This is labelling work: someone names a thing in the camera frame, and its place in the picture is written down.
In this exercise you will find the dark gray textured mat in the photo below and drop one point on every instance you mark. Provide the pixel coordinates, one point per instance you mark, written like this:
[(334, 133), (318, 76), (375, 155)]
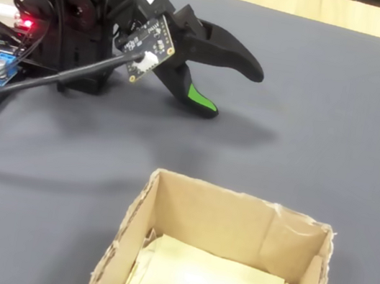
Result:
[(287, 129)]

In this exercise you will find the brown cardboard box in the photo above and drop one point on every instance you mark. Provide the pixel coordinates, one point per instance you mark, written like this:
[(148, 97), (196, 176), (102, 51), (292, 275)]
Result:
[(233, 229)]

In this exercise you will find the black camera circuit board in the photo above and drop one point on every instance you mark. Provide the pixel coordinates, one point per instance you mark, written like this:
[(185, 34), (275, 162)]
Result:
[(148, 44)]

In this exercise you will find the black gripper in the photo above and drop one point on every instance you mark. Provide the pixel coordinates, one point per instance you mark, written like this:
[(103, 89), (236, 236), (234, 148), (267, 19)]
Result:
[(180, 24)]

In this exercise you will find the pale yellow paper sheets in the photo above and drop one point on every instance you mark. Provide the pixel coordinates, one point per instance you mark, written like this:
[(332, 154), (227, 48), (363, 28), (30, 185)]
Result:
[(219, 271)]

